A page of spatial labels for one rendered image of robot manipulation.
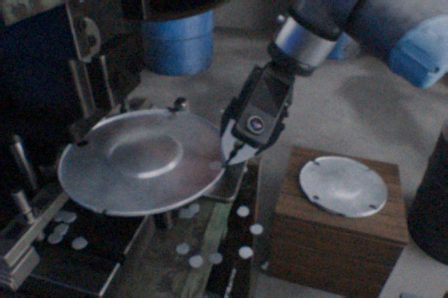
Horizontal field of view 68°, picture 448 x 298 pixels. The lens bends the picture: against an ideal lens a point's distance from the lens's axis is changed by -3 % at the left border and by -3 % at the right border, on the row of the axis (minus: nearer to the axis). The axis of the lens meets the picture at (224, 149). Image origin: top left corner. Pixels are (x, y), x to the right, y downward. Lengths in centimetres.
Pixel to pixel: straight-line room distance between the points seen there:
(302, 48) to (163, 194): 29
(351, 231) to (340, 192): 14
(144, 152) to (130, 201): 11
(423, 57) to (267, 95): 18
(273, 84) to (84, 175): 33
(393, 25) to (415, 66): 5
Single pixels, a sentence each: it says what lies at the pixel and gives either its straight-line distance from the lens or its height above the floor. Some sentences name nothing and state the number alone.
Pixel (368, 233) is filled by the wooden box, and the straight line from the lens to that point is 111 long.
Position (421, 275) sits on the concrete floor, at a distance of 155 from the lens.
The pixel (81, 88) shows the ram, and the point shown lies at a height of 94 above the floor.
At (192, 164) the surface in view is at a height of 78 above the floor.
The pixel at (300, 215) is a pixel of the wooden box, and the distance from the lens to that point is 110.
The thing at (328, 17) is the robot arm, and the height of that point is 103.
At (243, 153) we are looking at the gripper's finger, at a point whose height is 82.
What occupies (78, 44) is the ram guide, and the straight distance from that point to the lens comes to 44.
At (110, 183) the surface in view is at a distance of 56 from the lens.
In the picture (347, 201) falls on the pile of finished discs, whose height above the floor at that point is 36.
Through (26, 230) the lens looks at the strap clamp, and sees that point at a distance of 58.
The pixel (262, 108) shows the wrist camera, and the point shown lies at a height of 93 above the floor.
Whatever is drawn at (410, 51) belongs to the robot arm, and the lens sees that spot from 39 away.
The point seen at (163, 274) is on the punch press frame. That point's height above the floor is 65.
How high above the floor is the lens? 114
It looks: 36 degrees down
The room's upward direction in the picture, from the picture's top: straight up
